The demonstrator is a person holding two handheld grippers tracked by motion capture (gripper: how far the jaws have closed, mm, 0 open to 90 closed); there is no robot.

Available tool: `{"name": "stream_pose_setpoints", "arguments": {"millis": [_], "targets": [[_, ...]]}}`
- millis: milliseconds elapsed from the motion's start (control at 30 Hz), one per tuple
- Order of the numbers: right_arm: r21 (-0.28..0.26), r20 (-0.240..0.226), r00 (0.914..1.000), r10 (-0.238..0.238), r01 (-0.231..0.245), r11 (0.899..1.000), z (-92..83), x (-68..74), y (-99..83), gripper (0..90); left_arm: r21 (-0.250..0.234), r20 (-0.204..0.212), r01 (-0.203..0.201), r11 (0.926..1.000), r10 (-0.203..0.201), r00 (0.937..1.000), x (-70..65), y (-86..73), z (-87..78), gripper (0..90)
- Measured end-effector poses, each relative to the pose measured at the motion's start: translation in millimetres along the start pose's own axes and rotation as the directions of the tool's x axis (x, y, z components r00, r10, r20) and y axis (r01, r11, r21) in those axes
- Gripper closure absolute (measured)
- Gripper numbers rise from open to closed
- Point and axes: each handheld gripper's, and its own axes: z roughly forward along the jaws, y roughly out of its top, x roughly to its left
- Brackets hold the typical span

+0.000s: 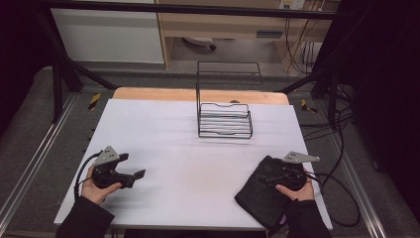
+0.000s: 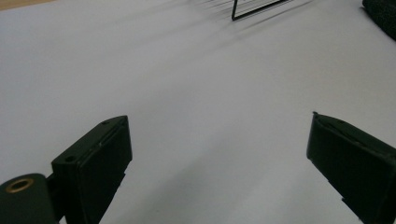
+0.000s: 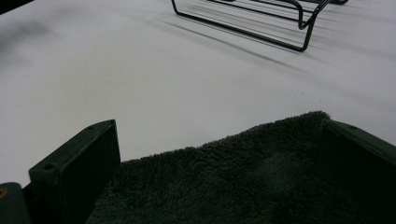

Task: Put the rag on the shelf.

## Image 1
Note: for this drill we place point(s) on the dark grey towel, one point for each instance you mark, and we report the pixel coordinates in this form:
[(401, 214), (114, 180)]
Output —
[(256, 201)]

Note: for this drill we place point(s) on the person's left hand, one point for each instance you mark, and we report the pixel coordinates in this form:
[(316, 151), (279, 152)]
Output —
[(95, 191)]

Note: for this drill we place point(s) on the black curtain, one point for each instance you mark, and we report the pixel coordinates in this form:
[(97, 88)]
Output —
[(20, 56), (386, 82)]

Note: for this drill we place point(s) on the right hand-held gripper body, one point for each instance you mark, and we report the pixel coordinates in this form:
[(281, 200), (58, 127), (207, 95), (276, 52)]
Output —
[(290, 173)]

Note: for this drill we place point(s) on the white wall socket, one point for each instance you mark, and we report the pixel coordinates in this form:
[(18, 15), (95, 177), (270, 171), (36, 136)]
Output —
[(292, 4)]

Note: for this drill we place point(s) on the person's right hand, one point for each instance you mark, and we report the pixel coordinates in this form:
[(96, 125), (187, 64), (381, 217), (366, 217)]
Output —
[(297, 193)]

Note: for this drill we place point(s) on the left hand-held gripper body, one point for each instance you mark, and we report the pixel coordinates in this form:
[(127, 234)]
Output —
[(105, 175)]

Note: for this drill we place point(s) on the wooden desk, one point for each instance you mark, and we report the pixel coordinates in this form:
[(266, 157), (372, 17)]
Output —
[(224, 28)]

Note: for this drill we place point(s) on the yellow black tape strip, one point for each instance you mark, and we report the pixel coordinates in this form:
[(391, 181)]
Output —
[(94, 101), (307, 106)]

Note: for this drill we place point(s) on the white chair base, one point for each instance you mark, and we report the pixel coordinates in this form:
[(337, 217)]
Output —
[(199, 41)]

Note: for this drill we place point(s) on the black horizontal frame bar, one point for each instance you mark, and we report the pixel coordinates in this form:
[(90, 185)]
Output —
[(198, 9)]

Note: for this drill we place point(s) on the black metal frame stand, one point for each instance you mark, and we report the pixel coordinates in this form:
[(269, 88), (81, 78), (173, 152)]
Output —
[(59, 82), (327, 82)]

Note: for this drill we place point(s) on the white cabinet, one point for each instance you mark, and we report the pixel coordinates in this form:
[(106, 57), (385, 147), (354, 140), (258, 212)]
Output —
[(109, 36)]

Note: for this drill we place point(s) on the aluminium floor rail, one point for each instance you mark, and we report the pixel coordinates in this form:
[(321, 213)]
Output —
[(36, 155), (358, 185)]

